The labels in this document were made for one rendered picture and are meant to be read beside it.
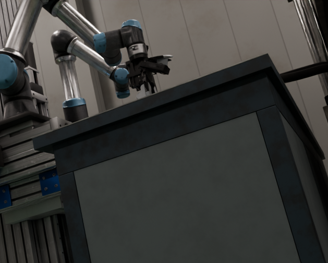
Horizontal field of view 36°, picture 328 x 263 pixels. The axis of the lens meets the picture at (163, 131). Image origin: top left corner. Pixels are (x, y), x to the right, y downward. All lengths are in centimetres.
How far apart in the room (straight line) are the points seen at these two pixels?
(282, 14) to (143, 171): 356
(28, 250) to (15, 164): 39
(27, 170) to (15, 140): 13
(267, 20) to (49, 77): 226
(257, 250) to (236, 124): 31
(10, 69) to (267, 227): 116
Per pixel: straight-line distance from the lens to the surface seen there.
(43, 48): 556
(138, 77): 193
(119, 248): 136
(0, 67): 200
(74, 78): 276
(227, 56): 472
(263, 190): 125
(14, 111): 207
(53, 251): 221
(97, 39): 200
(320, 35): 207
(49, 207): 208
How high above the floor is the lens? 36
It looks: 15 degrees up
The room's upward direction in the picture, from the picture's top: 14 degrees counter-clockwise
